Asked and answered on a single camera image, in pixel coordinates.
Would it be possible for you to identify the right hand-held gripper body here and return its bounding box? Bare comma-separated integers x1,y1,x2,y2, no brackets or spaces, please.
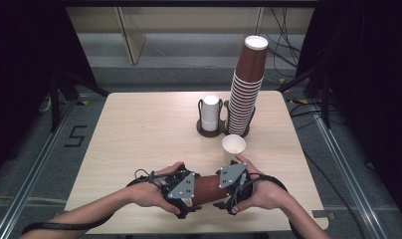
218,161,254,211

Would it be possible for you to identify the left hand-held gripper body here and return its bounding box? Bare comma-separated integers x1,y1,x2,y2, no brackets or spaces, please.
161,166,197,208

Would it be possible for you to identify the white paper cup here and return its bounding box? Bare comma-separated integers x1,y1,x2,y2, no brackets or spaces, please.
221,133,247,156

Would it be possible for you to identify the brown paper cup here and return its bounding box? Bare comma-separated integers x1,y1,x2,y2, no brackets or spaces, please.
191,174,231,206

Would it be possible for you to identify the dark wooden double cup holder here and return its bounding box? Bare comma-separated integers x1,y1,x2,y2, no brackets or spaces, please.
196,98,257,139

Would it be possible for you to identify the stack of brown cups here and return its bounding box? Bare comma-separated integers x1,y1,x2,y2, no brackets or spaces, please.
226,35,270,137

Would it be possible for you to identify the person's left hand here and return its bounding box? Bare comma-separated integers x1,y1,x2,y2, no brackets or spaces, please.
127,161,187,216

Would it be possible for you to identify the person's right hand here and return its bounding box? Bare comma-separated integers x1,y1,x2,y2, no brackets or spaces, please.
231,153,292,216

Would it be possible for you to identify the black metal stand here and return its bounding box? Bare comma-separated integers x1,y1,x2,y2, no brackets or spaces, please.
49,68,110,133
278,49,332,130

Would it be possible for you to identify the beige partition panel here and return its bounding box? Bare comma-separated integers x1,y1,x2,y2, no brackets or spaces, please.
67,6,314,66

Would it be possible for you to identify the dark curtain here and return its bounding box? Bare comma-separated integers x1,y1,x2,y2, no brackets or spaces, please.
297,0,402,230
0,0,98,173

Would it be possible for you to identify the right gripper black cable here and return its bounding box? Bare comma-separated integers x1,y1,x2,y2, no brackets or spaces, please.
233,172,306,239

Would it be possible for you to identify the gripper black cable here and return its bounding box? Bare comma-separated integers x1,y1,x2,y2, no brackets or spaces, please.
21,167,168,235
233,172,306,239

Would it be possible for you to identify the black floor cable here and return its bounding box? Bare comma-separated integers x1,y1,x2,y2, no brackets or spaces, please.
290,101,367,239

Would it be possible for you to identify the aluminium floor rail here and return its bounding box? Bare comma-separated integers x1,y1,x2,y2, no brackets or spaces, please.
0,99,78,239
312,106,389,239

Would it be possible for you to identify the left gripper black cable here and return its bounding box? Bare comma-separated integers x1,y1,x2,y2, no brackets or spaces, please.
21,167,168,235

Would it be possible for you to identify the hanging black cable bundle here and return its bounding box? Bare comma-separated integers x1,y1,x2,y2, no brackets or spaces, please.
268,6,302,73

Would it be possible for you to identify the white cord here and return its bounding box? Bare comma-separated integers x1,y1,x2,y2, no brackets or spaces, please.
39,95,53,113

